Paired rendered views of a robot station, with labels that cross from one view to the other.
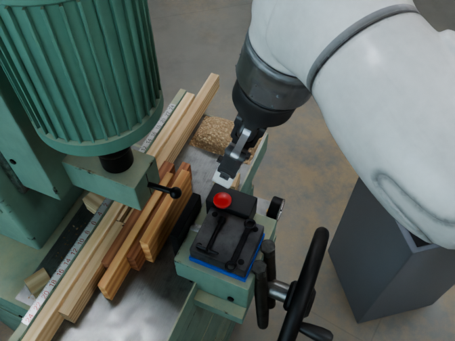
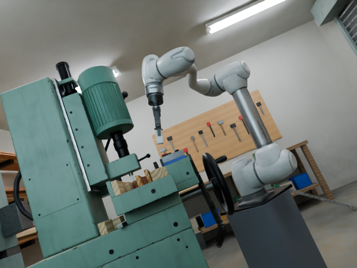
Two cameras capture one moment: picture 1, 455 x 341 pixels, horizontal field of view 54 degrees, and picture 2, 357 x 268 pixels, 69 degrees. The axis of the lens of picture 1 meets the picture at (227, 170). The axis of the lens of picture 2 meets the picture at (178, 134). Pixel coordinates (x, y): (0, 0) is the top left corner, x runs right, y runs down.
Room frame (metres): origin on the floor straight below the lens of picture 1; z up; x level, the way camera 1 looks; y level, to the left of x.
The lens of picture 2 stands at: (-0.72, 0.49, 0.83)
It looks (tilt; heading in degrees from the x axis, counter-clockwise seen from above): 12 degrees up; 332
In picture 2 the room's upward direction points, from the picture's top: 23 degrees counter-clockwise
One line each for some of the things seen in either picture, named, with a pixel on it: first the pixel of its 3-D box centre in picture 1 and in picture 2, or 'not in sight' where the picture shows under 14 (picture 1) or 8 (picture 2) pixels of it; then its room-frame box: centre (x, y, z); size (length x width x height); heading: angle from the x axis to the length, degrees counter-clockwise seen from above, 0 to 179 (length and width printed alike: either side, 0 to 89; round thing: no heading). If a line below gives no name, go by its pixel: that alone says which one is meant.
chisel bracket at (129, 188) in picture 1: (113, 172); (124, 168); (0.44, 0.19, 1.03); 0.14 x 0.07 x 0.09; 67
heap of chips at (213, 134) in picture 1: (227, 133); not in sight; (0.61, 0.00, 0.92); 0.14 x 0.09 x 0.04; 67
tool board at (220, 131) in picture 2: not in sight; (214, 136); (2.90, -2.06, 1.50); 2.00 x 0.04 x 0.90; 59
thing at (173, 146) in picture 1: (154, 177); (139, 189); (0.50, 0.14, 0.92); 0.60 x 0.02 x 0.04; 157
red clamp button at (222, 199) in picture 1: (222, 199); not in sight; (0.39, 0.01, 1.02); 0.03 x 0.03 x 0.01
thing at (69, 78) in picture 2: not in sight; (66, 80); (0.48, 0.30, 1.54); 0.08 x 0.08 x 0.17; 67
